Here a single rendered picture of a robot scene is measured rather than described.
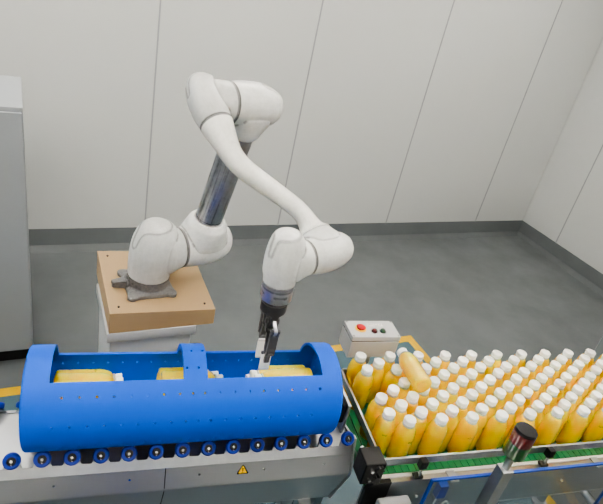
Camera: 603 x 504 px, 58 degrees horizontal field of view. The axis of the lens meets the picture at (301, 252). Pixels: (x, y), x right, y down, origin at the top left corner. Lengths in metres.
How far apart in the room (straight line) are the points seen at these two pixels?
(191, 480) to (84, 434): 0.38
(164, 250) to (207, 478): 0.76
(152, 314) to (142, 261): 0.19
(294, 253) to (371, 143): 3.57
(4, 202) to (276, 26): 2.29
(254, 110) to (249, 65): 2.51
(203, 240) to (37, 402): 0.81
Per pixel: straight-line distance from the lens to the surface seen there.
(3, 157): 2.83
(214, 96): 1.67
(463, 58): 5.19
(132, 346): 2.12
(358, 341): 2.08
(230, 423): 1.63
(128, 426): 1.59
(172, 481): 1.80
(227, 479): 1.83
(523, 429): 1.73
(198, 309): 2.07
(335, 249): 1.51
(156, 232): 1.96
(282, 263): 1.41
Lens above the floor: 2.30
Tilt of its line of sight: 28 degrees down
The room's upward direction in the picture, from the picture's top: 13 degrees clockwise
